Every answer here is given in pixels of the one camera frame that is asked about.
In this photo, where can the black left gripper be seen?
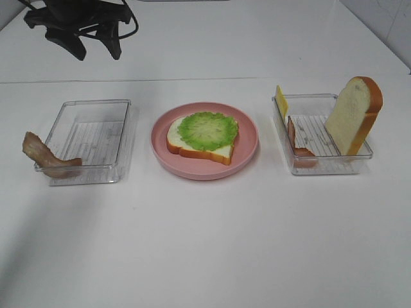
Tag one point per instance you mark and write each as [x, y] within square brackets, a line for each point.
[80, 15]

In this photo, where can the bacon strip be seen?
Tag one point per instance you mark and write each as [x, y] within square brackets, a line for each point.
[35, 149]
[304, 158]

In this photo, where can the green lettuce leaf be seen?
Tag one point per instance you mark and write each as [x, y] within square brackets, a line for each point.
[208, 130]

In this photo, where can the bread slice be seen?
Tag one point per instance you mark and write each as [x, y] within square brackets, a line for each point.
[355, 111]
[176, 145]

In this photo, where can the yellow cheese slice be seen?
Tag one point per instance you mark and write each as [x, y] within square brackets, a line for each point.
[282, 103]

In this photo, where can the left clear plastic tray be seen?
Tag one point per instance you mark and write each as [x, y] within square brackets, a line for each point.
[100, 133]

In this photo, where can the clear plastic tray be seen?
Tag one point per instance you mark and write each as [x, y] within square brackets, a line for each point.
[309, 113]
[100, 133]

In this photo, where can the pink round plate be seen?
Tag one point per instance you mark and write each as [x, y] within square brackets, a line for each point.
[245, 143]

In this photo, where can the right clear plastic tray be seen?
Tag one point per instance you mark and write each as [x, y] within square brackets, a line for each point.
[309, 113]

